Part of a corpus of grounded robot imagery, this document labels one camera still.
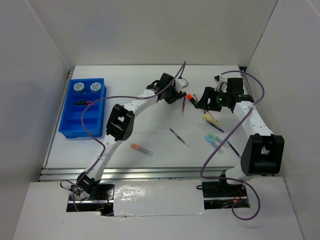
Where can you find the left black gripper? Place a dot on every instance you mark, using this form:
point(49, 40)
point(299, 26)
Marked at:
point(172, 99)

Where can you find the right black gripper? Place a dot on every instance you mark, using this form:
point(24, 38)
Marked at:
point(209, 92)

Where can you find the orange cap black highlighter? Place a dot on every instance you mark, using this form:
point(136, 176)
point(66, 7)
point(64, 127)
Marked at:
point(192, 100)

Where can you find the purple cap black highlighter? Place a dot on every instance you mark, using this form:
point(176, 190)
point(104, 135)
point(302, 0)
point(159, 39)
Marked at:
point(83, 102)

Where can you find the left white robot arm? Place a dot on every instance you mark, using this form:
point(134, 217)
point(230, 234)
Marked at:
point(120, 126)

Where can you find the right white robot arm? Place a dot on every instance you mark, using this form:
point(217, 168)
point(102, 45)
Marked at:
point(263, 152)

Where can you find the red ink clear pen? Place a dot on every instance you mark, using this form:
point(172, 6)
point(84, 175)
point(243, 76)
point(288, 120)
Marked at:
point(183, 106)

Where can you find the red blue clip pen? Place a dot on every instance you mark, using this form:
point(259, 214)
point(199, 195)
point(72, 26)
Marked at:
point(206, 112)

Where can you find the yellow pastel highlighter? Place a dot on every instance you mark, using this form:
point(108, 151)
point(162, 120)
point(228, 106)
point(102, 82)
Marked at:
point(210, 119)

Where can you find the green pastel highlighter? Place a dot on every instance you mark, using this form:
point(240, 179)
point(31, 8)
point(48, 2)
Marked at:
point(217, 139)

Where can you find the blue pastel highlighter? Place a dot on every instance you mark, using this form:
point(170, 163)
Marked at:
point(211, 141)

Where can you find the black ink clear pen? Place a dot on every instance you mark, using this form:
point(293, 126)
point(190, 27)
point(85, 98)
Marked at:
point(179, 138)

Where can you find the dark blue ballpoint pen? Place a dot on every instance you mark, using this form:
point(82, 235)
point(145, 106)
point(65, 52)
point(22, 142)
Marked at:
point(233, 148)

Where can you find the orange cap clear marker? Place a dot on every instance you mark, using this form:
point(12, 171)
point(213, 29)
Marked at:
point(141, 149)

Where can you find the white front cover plate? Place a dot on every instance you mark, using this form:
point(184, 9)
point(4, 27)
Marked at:
point(158, 198)

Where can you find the blue plastic sorting tray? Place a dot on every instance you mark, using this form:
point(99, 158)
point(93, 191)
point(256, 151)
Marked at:
point(91, 115)

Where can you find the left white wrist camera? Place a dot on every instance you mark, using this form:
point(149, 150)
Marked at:
point(180, 84)

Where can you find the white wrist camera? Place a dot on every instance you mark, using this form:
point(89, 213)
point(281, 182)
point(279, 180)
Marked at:
point(221, 83)
point(180, 84)

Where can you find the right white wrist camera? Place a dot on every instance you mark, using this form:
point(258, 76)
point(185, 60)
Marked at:
point(221, 83)

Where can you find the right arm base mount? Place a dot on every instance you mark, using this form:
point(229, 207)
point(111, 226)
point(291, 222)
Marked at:
point(218, 195)

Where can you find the aluminium table rail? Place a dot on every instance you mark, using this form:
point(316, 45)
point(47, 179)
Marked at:
point(120, 174)

